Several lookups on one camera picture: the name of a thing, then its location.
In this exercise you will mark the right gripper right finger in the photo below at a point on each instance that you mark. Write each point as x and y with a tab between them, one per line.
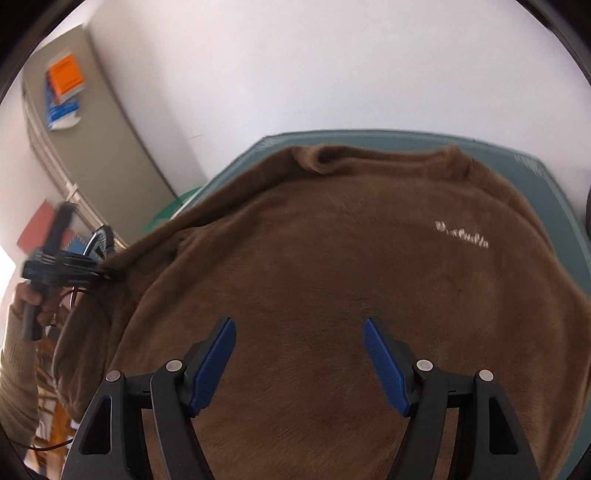
490	442

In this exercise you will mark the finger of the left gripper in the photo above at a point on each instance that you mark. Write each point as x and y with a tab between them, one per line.
110	275

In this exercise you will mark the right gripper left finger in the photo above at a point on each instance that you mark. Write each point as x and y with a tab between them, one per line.
110	442

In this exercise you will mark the brown fleece sweater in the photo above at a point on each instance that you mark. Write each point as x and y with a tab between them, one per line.
128	325

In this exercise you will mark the left forearm beige sleeve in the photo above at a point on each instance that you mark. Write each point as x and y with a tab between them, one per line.
19	391

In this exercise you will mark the person's left hand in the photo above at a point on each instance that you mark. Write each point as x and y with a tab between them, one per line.
51	311

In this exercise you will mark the blue white box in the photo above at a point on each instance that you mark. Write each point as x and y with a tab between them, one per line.
60	116

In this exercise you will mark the orange box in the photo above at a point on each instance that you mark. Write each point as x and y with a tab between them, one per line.
65	77

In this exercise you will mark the teal table mat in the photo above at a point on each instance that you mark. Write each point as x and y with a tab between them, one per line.
508	175

